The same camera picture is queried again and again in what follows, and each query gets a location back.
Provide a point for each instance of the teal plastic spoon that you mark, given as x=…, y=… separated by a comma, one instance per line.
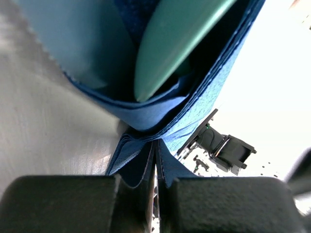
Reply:
x=174, y=30

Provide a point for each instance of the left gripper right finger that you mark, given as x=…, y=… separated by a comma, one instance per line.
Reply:
x=192, y=204

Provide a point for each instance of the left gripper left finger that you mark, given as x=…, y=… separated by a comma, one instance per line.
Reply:
x=120, y=203

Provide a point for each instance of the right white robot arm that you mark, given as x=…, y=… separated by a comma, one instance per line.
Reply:
x=227, y=152

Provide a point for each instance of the blue plastic knife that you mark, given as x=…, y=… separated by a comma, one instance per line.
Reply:
x=87, y=38

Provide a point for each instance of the dark blue paper napkin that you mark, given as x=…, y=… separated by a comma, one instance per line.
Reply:
x=173, y=111

